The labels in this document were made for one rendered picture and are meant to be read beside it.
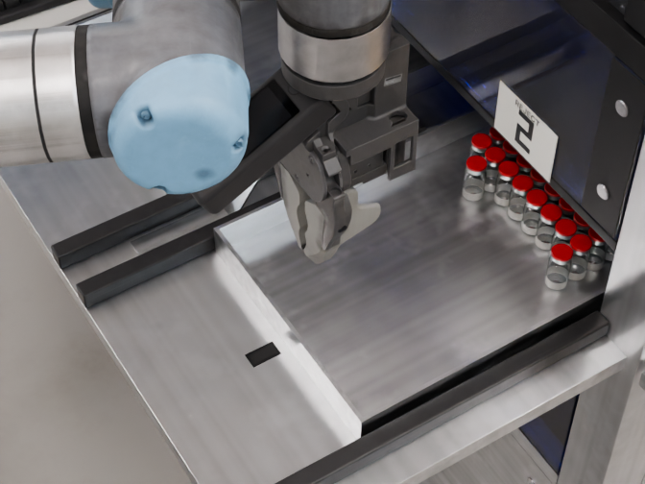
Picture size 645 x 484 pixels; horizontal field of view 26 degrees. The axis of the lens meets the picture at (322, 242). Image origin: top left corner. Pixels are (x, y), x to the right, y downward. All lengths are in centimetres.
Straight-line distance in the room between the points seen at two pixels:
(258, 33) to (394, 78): 63
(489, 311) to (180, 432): 31
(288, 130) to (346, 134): 5
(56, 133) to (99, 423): 158
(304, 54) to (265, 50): 66
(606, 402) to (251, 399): 35
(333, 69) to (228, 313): 46
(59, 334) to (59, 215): 103
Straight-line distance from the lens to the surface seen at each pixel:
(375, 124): 99
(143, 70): 75
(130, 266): 134
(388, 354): 129
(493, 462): 170
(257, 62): 156
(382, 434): 122
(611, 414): 140
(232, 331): 131
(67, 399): 236
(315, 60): 91
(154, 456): 228
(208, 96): 74
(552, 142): 126
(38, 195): 145
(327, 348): 130
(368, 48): 91
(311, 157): 98
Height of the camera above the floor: 193
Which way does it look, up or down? 50 degrees down
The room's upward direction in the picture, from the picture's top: straight up
